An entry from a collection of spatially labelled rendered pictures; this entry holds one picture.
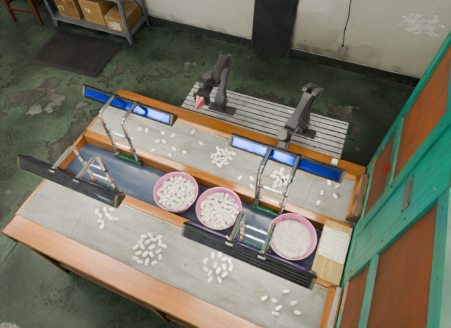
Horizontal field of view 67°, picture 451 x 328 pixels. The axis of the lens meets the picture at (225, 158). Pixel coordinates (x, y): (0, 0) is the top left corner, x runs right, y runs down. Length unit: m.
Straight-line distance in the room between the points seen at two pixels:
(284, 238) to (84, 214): 1.16
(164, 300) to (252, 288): 0.45
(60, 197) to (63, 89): 1.98
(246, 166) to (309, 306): 0.88
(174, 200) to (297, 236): 0.75
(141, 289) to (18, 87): 2.99
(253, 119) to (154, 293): 1.34
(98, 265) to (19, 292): 1.13
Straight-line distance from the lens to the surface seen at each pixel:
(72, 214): 2.18
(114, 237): 2.03
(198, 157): 2.19
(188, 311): 1.81
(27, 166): 2.04
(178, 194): 2.06
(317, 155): 2.22
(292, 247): 1.94
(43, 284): 2.95
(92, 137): 2.43
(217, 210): 1.98
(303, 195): 2.08
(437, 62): 1.67
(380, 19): 3.69
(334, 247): 1.94
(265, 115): 2.50
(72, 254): 2.05
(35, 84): 4.26
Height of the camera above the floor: 2.54
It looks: 56 degrees down
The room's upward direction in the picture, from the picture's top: 2 degrees counter-clockwise
